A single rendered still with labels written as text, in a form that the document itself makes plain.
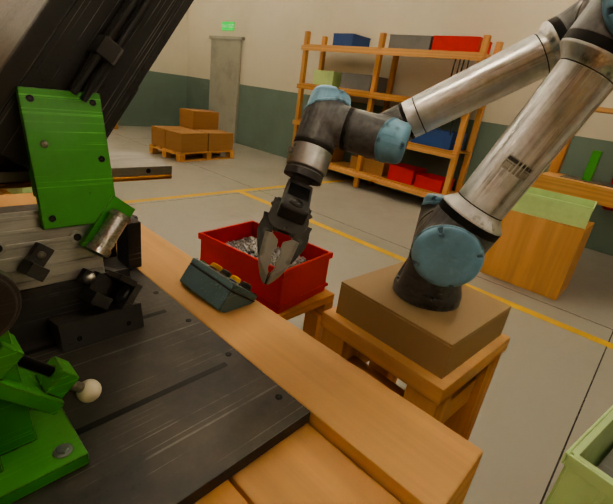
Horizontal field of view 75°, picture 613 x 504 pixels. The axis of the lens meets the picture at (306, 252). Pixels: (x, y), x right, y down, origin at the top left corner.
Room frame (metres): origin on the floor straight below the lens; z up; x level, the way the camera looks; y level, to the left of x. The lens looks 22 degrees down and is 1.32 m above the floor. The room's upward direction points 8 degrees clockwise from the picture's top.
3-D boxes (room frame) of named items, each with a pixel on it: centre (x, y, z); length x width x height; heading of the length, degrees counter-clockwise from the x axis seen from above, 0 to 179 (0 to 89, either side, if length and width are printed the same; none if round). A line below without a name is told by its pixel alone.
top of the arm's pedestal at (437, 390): (0.82, -0.28, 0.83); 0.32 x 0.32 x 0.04; 46
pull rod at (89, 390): (0.37, 0.25, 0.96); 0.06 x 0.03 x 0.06; 139
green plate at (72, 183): (0.65, 0.42, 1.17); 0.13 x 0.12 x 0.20; 49
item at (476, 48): (6.50, -0.76, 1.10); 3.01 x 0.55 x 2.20; 50
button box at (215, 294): (0.75, 0.17, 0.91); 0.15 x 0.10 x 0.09; 49
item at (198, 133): (7.02, 2.21, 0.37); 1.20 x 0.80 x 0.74; 148
